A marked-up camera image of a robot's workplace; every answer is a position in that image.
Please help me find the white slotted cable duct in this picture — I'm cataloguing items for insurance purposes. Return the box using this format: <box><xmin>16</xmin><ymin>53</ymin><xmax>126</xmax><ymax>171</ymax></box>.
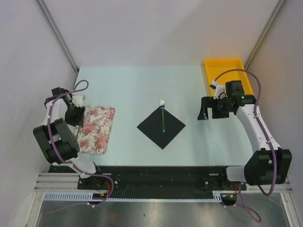
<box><xmin>44</xmin><ymin>192</ymin><xmax>93</xmax><ymax>201</ymax></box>

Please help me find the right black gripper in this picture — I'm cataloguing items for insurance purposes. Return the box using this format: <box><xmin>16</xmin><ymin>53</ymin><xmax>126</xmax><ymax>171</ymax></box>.
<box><xmin>198</xmin><ymin>96</ymin><xmax>233</xmax><ymax>120</ymax></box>

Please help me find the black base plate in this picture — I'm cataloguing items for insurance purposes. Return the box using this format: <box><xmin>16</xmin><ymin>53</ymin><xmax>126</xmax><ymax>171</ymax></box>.
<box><xmin>48</xmin><ymin>165</ymin><xmax>247</xmax><ymax>200</ymax></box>

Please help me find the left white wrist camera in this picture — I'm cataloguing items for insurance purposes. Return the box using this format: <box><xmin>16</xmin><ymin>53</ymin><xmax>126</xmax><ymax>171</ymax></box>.
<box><xmin>72</xmin><ymin>94</ymin><xmax>85</xmax><ymax>107</ymax></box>

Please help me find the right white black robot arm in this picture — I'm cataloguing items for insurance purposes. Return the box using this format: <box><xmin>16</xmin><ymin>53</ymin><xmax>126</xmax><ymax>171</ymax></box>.
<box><xmin>198</xmin><ymin>80</ymin><xmax>292</xmax><ymax>190</ymax></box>

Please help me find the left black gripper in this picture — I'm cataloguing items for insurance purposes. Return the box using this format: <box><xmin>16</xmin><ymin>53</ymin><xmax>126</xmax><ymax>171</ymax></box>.
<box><xmin>64</xmin><ymin>104</ymin><xmax>85</xmax><ymax>128</ymax></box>

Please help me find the iridescent rainbow fork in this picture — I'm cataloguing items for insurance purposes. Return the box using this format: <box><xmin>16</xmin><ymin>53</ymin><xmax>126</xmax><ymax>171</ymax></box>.
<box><xmin>160</xmin><ymin>99</ymin><xmax>166</xmax><ymax>132</ymax></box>

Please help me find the yellow plastic bin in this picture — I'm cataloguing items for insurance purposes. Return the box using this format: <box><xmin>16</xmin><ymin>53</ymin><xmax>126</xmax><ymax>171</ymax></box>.
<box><xmin>204</xmin><ymin>58</ymin><xmax>254</xmax><ymax>96</ymax></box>

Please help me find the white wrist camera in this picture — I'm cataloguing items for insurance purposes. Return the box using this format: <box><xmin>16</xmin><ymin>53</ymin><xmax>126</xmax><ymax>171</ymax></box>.
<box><xmin>72</xmin><ymin>94</ymin><xmax>85</xmax><ymax>107</ymax></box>
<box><xmin>210</xmin><ymin>80</ymin><xmax>226</xmax><ymax>100</ymax></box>

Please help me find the floral pattern tray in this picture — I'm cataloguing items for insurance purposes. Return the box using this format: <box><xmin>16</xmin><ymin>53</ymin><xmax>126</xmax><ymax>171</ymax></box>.
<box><xmin>73</xmin><ymin>106</ymin><xmax>116</xmax><ymax>155</ymax></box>

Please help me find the aluminium frame rail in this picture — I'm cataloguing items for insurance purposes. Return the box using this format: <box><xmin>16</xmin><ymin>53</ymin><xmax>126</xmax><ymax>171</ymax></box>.
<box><xmin>34</xmin><ymin>173</ymin><xmax>79</xmax><ymax>192</ymax></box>

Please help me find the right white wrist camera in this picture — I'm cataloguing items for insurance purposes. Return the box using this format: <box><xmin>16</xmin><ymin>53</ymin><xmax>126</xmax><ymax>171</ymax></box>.
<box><xmin>210</xmin><ymin>80</ymin><xmax>226</xmax><ymax>100</ymax></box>

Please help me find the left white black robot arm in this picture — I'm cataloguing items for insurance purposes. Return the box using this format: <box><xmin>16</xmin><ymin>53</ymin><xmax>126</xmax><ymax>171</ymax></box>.
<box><xmin>33</xmin><ymin>87</ymin><xmax>105</xmax><ymax>189</ymax></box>

